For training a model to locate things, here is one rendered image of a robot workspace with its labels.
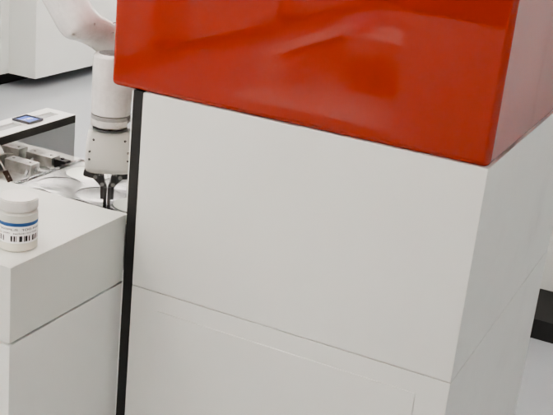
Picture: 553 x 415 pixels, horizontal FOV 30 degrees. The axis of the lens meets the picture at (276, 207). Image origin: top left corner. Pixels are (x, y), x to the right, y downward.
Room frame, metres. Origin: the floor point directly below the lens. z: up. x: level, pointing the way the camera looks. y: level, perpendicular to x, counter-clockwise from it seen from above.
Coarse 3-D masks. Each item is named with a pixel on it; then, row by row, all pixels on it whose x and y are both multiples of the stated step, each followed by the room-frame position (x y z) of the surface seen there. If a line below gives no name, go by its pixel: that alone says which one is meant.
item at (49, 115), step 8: (32, 112) 2.62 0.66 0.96; (40, 112) 2.63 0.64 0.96; (48, 112) 2.64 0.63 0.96; (56, 112) 2.65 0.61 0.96; (64, 112) 2.65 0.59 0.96; (8, 120) 2.52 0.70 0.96; (48, 120) 2.56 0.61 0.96; (0, 128) 2.45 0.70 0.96; (8, 128) 2.45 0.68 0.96; (16, 128) 2.45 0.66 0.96; (24, 128) 2.46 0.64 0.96; (0, 136) 2.38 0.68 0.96
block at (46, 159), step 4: (28, 152) 2.44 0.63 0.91; (32, 152) 2.44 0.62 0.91; (36, 152) 2.44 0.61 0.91; (40, 152) 2.44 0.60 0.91; (44, 152) 2.45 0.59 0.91; (48, 152) 2.45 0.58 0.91; (28, 156) 2.44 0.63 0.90; (32, 156) 2.44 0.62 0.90; (36, 156) 2.43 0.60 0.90; (40, 156) 2.42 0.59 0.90; (44, 156) 2.42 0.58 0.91; (48, 156) 2.42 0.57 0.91; (52, 156) 2.42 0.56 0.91; (56, 156) 2.43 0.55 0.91; (36, 160) 2.43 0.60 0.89; (40, 160) 2.42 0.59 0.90; (44, 160) 2.42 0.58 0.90; (48, 160) 2.42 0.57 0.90; (52, 160) 2.41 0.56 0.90; (40, 164) 2.42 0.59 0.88; (44, 164) 2.42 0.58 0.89; (48, 164) 2.42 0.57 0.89; (52, 164) 2.41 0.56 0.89; (52, 168) 2.41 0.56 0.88
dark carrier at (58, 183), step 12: (36, 180) 2.26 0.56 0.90; (48, 180) 2.27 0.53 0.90; (60, 180) 2.28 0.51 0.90; (72, 180) 2.28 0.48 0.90; (84, 180) 2.29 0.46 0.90; (108, 180) 2.31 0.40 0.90; (48, 192) 2.19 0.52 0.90; (60, 192) 2.19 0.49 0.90; (72, 192) 2.20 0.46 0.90; (84, 192) 2.21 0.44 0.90; (96, 192) 2.22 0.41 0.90; (120, 192) 2.24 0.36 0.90; (96, 204) 2.14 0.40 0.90; (108, 204) 2.15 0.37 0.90
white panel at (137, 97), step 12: (132, 96) 1.92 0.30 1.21; (132, 108) 1.92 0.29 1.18; (132, 120) 1.92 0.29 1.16; (132, 132) 1.92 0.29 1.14; (132, 144) 1.92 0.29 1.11; (132, 156) 1.92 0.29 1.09; (132, 168) 1.92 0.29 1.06; (132, 180) 1.92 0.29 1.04; (132, 192) 1.92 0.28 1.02; (132, 204) 1.92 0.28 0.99; (132, 216) 1.92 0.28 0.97; (132, 228) 1.91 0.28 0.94; (132, 240) 1.91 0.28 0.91; (132, 252) 1.91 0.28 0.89; (132, 264) 1.91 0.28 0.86
